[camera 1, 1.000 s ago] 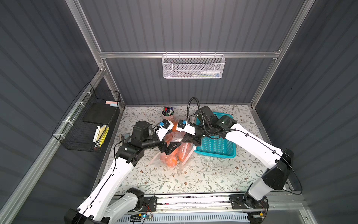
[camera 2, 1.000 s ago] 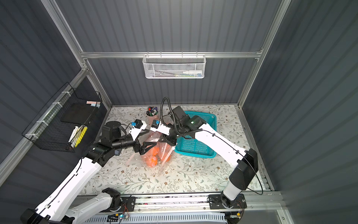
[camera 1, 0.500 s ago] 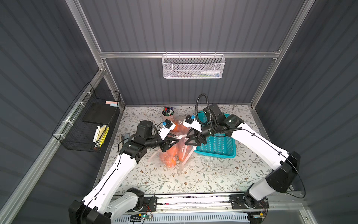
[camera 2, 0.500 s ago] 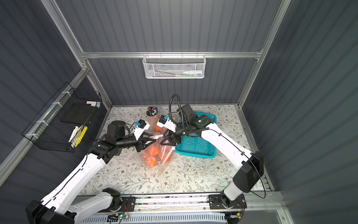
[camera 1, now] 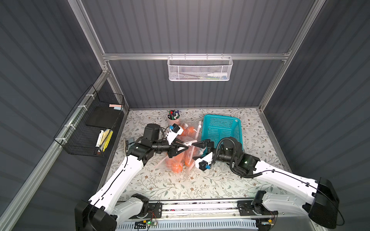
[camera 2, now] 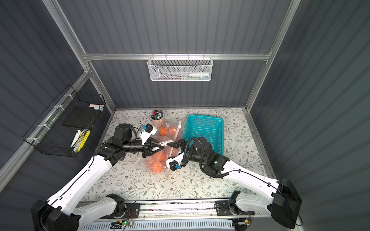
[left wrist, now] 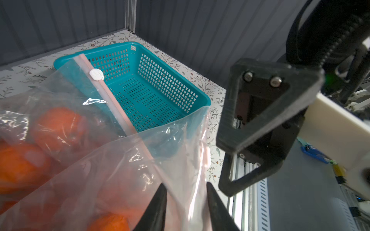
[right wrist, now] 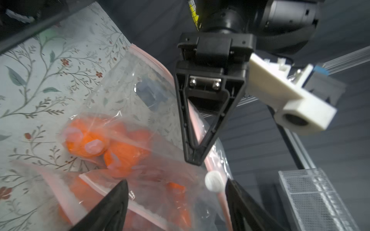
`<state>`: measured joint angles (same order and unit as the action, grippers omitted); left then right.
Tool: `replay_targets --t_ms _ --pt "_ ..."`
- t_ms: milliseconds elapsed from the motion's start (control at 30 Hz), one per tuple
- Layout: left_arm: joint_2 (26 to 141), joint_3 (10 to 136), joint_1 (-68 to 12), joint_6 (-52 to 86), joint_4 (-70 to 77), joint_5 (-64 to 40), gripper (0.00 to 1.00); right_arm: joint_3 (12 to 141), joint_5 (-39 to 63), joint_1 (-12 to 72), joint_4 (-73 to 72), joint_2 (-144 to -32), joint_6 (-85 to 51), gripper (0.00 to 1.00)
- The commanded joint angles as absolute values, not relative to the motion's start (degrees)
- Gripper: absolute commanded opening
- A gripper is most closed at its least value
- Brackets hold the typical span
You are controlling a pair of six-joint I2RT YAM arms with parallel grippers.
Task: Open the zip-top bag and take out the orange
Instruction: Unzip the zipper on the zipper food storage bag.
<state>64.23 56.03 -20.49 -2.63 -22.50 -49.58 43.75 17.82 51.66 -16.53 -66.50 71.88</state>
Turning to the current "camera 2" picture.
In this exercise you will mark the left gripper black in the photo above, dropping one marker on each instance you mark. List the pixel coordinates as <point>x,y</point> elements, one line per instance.
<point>147,147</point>

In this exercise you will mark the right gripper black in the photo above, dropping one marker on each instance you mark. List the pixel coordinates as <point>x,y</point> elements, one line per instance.
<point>186,147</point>

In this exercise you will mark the clear zip-top bag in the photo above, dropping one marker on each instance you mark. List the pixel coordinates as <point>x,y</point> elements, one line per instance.
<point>170,131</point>
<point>144,163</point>

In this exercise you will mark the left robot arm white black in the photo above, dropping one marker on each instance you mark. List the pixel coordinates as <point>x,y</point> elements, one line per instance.
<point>60,213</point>

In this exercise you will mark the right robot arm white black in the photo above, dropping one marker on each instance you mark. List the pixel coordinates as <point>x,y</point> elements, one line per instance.
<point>278,198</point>

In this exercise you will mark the pink pen cup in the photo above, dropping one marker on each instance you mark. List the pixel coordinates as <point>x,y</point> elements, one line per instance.
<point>157,117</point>

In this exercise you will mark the teal plastic basket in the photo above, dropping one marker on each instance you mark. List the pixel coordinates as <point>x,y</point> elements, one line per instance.
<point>209,127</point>

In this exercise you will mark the yellow item in black basket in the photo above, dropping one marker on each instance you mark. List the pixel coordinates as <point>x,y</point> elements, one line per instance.
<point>81,140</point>

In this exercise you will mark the black notebook in basket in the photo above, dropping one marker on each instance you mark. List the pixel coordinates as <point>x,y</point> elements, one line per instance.
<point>82,118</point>

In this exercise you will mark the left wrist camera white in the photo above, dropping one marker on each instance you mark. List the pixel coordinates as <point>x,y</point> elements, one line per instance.
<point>147,131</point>

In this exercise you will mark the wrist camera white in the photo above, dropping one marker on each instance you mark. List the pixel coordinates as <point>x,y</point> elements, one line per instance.
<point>147,131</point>
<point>175,163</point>

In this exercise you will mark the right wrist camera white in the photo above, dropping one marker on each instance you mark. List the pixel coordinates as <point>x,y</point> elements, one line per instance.
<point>175,163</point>

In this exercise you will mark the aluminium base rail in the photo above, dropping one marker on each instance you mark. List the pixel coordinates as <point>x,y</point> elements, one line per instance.
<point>179,208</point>

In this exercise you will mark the white wire mesh basket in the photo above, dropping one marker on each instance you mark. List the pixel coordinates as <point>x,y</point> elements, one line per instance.
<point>180,69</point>

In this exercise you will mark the black wire wall basket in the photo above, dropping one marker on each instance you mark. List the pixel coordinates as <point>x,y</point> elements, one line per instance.
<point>66,128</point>

